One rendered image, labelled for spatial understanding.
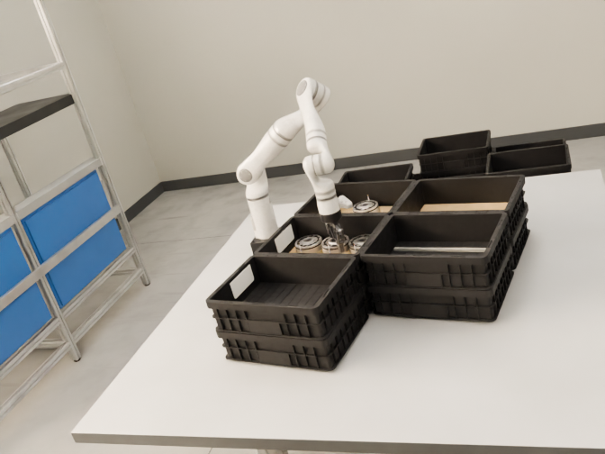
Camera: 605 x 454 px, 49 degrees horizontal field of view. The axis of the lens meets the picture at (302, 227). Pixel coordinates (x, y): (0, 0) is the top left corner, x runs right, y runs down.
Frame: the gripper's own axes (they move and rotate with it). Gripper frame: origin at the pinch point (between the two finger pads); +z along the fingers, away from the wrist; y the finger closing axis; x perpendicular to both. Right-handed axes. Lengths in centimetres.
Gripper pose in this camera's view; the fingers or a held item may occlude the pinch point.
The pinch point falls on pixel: (338, 246)
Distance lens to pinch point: 232.8
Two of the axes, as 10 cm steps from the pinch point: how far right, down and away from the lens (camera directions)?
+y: 2.9, 3.2, -9.0
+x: 9.3, -3.3, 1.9
